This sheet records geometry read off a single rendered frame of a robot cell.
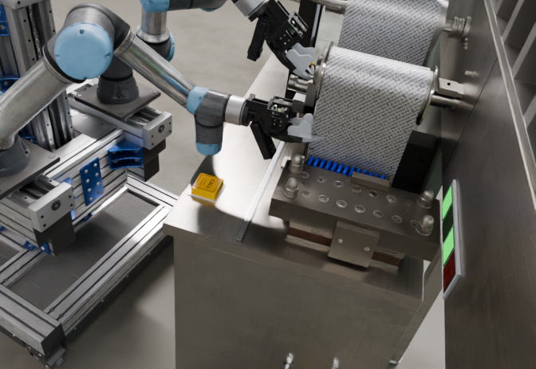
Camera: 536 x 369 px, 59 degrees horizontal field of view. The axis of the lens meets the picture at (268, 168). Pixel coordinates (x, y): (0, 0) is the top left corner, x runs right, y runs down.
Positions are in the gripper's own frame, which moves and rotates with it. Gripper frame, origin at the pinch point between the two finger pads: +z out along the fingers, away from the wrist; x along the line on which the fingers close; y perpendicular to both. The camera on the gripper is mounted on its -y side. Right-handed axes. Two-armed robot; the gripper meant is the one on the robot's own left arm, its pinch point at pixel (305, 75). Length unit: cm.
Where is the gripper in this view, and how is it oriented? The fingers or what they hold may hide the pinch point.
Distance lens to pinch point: 121.0
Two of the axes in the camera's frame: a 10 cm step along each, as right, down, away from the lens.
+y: 7.0, -4.2, -5.8
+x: 2.7, -6.0, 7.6
